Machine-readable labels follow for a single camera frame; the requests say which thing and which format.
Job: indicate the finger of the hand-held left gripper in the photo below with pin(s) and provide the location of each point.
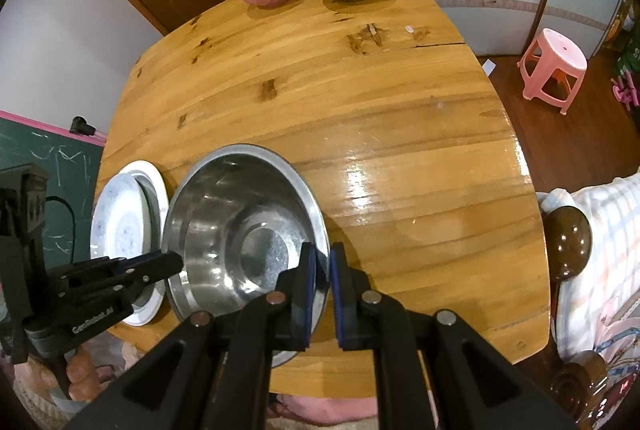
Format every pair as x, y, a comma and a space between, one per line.
160, 265
100, 267

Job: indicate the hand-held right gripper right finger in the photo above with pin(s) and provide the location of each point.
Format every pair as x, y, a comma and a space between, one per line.
336, 295

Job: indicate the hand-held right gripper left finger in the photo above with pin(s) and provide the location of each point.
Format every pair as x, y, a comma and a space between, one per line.
310, 280

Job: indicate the blue floral plate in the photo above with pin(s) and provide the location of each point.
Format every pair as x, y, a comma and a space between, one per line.
120, 220

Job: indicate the white plate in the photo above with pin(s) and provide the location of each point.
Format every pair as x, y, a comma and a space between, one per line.
157, 190

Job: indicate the large steel bowl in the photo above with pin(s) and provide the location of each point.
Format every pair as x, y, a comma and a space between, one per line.
225, 220

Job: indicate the person's left hand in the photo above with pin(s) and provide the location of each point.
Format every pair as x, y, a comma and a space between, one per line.
82, 375

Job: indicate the pink cloth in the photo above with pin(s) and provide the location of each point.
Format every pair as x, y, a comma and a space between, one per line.
325, 412

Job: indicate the white paper slip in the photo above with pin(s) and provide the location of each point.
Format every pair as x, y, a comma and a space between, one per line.
490, 66

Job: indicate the checked blanket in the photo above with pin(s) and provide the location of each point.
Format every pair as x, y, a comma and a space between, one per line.
610, 220

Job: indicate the pink plastic stool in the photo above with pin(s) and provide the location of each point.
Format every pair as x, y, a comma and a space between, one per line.
555, 50

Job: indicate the pink toy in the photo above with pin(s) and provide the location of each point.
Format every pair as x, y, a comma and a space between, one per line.
625, 92

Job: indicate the green bag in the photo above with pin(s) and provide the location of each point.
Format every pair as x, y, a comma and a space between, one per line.
629, 55

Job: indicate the green chalkboard with pink frame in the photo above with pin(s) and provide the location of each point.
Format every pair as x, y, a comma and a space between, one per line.
30, 145

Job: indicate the glossy wooden furniture post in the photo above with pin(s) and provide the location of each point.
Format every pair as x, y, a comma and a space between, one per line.
570, 240

